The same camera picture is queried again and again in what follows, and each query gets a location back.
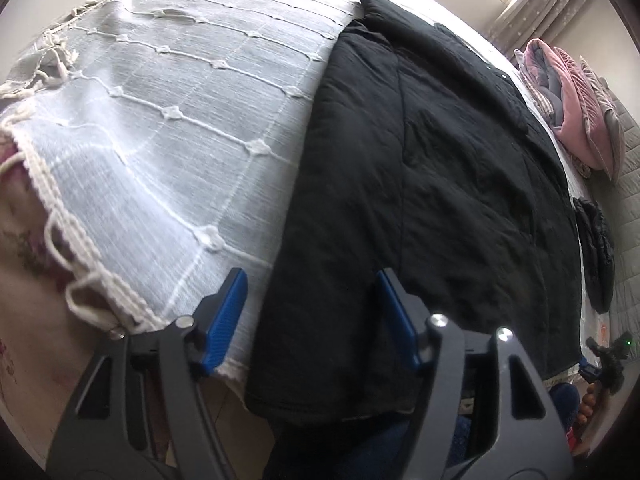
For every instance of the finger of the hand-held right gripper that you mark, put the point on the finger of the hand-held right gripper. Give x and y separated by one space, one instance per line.
590 374

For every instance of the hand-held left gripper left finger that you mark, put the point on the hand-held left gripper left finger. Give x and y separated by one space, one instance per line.
227 327

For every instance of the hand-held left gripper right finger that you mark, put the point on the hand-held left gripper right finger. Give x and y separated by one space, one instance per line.
397 320

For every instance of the black padded coat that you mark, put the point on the black padded coat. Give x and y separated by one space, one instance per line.
425 185

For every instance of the person's right hand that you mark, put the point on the person's right hand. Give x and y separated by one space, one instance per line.
587 407

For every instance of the small black garment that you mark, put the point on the small black garment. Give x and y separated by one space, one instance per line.
595 250

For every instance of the grey checked tasselled bedspread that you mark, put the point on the grey checked tasselled bedspread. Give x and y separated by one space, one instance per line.
150 135

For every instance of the white floral cloth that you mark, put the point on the white floral cloth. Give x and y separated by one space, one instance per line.
25 260

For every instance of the grey quilted headboard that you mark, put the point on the grey quilted headboard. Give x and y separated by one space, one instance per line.
632 130

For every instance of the pink pillow grey piping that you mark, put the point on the pink pillow grey piping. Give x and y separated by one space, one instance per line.
611 120
582 115

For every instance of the pink grey folded quilt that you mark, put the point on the pink grey folded quilt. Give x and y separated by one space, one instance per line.
537 80

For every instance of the grey patterned curtain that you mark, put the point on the grey patterned curtain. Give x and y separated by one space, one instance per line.
545 5

